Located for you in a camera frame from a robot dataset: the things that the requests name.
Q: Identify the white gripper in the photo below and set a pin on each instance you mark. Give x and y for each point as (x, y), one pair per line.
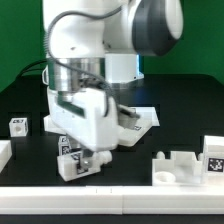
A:
(90, 118)

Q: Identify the white chair back frame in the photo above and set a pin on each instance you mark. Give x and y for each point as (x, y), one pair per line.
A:
(127, 137)

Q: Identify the white chair seat block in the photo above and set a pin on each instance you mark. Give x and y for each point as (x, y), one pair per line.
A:
(181, 169)

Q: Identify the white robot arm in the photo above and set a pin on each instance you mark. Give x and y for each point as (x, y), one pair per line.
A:
(91, 44)

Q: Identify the white flat chair panel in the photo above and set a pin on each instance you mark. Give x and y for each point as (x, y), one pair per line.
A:
(148, 113)

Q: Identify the small white tagged cube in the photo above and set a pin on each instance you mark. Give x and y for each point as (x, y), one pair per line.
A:
(63, 145)

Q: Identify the white left border block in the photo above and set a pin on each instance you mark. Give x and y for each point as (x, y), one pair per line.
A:
(5, 153)

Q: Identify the white front border rail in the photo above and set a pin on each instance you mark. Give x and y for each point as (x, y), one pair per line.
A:
(112, 200)

